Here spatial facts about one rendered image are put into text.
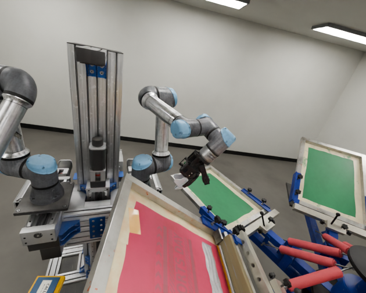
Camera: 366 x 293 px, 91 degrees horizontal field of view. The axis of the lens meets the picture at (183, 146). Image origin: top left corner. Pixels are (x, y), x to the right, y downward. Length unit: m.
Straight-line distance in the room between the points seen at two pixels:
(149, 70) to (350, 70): 4.70
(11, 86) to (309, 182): 2.18
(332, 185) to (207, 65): 3.19
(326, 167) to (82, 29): 4.43
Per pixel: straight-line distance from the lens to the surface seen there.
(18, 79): 0.97
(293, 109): 5.43
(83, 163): 1.26
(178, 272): 0.80
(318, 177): 2.17
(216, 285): 0.95
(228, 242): 1.05
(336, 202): 2.13
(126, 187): 0.79
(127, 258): 0.68
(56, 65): 4.73
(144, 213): 0.82
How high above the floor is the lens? 2.05
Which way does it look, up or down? 25 degrees down
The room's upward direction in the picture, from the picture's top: 12 degrees clockwise
